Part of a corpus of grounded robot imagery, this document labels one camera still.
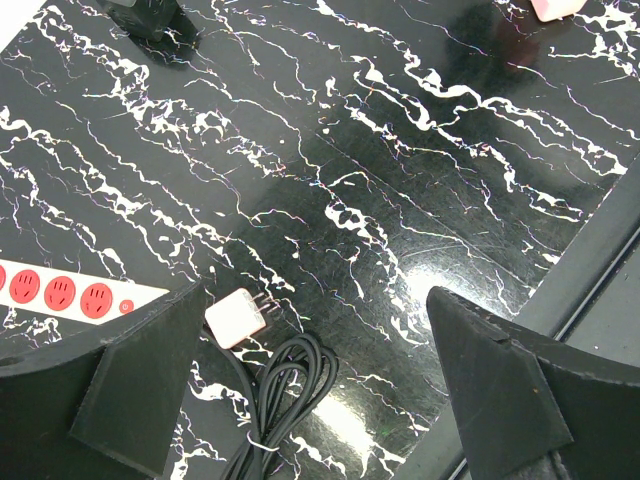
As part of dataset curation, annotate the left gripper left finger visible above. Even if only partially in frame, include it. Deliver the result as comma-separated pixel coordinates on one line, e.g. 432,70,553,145
1,283,206,478

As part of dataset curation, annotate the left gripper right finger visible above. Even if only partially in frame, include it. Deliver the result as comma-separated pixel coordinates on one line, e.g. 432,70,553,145
426,287,639,479

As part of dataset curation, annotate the white pink charger plug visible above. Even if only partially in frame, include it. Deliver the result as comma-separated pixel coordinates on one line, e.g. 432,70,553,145
204,288,278,350

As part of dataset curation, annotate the pink power strip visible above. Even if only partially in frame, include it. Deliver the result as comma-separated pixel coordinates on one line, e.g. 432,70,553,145
531,0,586,23

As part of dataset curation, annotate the white red-socket power strip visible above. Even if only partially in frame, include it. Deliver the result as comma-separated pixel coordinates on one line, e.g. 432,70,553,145
1,260,168,325

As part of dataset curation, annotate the black cube socket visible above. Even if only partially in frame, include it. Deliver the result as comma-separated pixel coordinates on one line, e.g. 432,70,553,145
96,0,198,42

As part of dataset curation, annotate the black power strip cable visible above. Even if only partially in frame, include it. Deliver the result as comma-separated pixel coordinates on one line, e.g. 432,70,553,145
202,324,340,480

